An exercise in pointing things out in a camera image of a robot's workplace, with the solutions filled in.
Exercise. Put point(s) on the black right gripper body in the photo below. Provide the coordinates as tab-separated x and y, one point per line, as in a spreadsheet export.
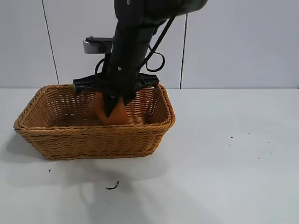
121	79

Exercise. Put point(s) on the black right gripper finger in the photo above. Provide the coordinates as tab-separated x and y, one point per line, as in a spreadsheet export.
109	105
129	98

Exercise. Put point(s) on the orange cone-shaped bread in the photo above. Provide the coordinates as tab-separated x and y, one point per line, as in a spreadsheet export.
118	115

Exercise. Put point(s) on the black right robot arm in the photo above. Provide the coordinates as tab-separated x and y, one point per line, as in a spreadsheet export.
133	28

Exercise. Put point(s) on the woven tan wicker basket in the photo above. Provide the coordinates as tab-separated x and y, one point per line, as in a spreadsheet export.
93	142

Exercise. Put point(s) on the small black curved scrap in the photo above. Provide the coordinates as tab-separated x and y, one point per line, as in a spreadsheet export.
113	186

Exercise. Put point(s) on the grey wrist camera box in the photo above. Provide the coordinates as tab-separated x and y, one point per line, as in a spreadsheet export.
92	47

